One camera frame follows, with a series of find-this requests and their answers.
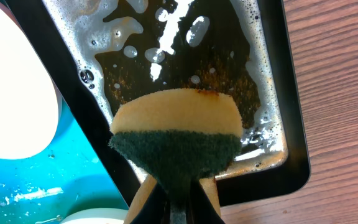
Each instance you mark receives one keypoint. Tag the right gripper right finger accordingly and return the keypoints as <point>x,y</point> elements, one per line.
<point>203,206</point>

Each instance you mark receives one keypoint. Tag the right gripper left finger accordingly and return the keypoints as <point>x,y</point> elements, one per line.
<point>150,206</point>

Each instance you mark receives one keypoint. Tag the white plate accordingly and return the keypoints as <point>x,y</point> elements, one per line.
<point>30,106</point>
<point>97,216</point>

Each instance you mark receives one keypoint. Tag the green and yellow sponge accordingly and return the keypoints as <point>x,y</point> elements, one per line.
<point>178,136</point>

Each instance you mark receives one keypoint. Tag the teal plastic tray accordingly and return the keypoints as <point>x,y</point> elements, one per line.
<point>66,177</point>

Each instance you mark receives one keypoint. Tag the black soapy water tray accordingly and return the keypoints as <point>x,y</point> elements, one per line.
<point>102,54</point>

